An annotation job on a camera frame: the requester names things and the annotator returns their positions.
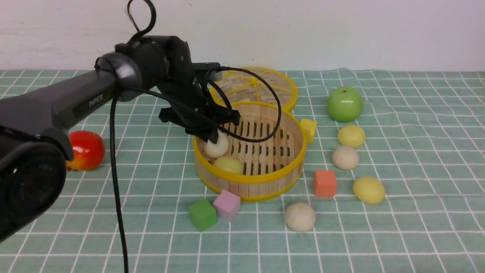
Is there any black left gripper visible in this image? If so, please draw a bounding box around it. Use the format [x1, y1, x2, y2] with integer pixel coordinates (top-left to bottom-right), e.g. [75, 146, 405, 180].
[157, 79, 241, 144]

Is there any white bun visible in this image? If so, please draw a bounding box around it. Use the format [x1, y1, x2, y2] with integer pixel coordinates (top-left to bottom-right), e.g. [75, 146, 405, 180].
[284, 202, 316, 232]
[204, 131, 229, 158]
[332, 146, 360, 170]

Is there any yellow bun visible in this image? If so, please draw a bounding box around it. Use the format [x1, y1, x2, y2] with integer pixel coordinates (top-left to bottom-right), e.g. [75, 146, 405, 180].
[337, 124, 366, 149]
[353, 177, 386, 204]
[213, 157, 244, 175]

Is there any white bun front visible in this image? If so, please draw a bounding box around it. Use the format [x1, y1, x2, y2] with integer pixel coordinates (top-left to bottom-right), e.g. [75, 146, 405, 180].
[284, 202, 316, 232]

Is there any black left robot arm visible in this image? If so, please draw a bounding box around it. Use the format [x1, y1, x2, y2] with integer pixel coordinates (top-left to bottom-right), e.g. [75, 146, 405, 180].
[0, 36, 240, 241]

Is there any bamboo steamer tray yellow rim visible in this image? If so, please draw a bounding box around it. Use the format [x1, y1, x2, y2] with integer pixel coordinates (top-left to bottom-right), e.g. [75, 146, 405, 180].
[192, 110, 308, 202]

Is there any woven bamboo steamer lid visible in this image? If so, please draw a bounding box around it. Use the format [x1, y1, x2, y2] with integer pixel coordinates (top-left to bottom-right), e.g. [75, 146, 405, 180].
[216, 67, 299, 112]

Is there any pink cube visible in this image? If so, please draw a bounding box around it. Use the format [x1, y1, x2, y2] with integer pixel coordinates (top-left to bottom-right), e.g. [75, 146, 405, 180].
[213, 190, 241, 222]

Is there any green cube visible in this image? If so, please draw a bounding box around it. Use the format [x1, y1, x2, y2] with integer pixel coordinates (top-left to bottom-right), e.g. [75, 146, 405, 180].
[188, 199, 217, 232]

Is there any yellow cube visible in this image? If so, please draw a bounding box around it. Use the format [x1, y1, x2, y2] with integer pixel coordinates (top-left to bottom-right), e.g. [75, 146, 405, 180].
[300, 119, 318, 143]

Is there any orange cube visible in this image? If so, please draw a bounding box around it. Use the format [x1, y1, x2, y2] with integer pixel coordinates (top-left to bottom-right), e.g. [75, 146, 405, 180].
[313, 169, 338, 198]

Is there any red pomegranate toy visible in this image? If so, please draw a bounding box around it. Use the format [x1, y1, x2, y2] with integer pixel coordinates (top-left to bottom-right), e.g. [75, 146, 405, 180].
[66, 131, 106, 172]

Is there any green apple toy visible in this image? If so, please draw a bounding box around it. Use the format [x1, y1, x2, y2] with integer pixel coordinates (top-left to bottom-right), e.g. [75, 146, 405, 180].
[327, 86, 363, 122]

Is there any green checkered tablecloth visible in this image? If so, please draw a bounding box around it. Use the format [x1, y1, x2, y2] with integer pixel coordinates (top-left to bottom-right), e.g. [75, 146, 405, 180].
[0, 69, 485, 273]

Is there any black cable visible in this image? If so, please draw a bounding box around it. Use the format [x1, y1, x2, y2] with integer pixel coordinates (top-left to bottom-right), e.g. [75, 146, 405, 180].
[110, 0, 283, 273]

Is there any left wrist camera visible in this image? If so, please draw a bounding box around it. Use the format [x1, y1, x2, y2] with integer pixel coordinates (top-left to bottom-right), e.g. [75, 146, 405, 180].
[192, 62, 223, 82]

